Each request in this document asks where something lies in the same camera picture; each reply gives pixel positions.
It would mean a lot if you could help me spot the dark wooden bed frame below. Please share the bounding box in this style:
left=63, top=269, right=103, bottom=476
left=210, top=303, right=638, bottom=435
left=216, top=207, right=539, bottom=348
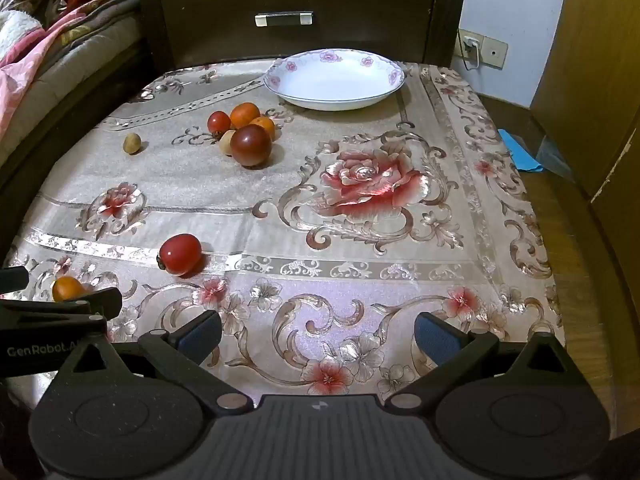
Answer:
left=0, top=40, right=158, bottom=261

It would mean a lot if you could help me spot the dark wooden nightstand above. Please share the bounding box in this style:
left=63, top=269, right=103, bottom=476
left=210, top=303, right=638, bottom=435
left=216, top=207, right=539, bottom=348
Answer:
left=135, top=0, right=471, bottom=73

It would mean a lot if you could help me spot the silver drawer handle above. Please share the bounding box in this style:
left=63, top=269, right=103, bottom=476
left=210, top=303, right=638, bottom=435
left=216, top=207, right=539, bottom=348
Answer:
left=254, top=10, right=314, bottom=27

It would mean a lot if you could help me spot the orange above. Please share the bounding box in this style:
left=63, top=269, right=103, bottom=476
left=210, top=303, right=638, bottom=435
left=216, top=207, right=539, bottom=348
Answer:
left=248, top=116, right=276, bottom=142
left=51, top=276, right=87, bottom=303
left=229, top=102, right=261, bottom=130

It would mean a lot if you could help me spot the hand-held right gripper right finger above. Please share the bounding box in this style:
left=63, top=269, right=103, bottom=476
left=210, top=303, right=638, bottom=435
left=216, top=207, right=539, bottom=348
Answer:
left=384, top=311, right=576, bottom=416

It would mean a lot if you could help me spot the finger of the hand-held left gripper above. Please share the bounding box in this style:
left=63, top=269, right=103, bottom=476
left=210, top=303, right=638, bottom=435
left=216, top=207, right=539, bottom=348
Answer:
left=0, top=266, right=30, bottom=295
left=0, top=287, right=124, bottom=321

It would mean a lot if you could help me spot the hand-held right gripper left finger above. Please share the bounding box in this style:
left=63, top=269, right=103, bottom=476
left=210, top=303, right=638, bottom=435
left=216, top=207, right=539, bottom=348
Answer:
left=57, top=310, right=254, bottom=416

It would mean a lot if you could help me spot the large dark red tomato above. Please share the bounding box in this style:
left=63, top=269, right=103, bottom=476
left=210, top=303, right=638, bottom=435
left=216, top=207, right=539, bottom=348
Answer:
left=229, top=124, right=273, bottom=169

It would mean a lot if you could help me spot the white wall socket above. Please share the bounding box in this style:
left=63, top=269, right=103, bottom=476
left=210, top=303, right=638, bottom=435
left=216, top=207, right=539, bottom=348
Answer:
left=459, top=30, right=509, bottom=68

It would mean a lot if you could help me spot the white floral plate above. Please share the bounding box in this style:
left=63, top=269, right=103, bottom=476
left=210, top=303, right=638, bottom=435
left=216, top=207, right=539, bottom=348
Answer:
left=263, top=49, right=406, bottom=111

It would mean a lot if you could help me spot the small red tomato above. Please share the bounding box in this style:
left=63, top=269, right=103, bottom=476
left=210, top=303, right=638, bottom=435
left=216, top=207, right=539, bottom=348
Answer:
left=207, top=111, right=232, bottom=137

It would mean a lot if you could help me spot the wooden cabinet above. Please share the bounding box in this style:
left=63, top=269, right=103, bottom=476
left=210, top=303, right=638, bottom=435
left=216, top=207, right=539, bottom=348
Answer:
left=530, top=0, right=640, bottom=206

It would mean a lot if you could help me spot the pink blanket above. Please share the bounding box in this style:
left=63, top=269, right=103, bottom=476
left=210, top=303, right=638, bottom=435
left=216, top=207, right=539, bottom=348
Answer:
left=0, top=10, right=101, bottom=138

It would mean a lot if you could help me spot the white plug with cable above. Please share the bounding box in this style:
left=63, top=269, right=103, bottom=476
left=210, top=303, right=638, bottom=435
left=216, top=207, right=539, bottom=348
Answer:
left=452, top=35, right=481, bottom=71

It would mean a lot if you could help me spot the floral beige tablecloth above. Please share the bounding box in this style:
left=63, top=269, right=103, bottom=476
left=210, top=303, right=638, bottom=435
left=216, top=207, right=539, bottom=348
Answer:
left=2, top=60, right=563, bottom=411

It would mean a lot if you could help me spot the blue cloth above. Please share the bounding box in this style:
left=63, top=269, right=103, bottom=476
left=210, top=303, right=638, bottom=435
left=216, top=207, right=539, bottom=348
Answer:
left=497, top=129, right=545, bottom=174

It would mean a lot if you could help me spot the pile of bedding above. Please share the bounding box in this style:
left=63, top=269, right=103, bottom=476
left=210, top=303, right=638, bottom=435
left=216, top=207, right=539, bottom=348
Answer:
left=25, top=0, right=146, bottom=126

